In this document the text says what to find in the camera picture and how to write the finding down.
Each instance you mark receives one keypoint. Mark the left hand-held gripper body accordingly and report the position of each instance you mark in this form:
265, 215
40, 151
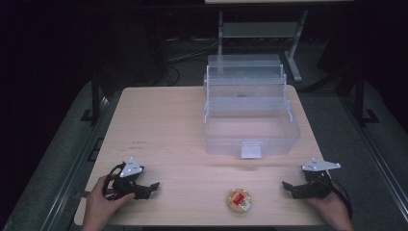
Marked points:
131, 167

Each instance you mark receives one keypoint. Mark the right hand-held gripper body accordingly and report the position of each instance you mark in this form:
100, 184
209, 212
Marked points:
318, 179

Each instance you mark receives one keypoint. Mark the round tin with red label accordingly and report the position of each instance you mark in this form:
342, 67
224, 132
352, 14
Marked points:
239, 201

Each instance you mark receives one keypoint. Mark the clear plastic tiered storage box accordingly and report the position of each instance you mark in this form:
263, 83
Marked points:
248, 112

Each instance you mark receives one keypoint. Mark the person's right hand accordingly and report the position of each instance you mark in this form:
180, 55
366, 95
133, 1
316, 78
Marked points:
333, 210

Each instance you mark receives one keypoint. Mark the person's left hand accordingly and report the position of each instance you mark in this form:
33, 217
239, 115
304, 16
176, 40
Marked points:
100, 205

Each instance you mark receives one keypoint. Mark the grey metal stand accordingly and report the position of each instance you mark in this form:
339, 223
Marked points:
261, 30

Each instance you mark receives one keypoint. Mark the metal frame rail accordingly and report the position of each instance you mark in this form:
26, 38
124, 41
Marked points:
75, 163
375, 150

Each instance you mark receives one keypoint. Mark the black upright post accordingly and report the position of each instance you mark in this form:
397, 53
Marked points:
95, 99
360, 99

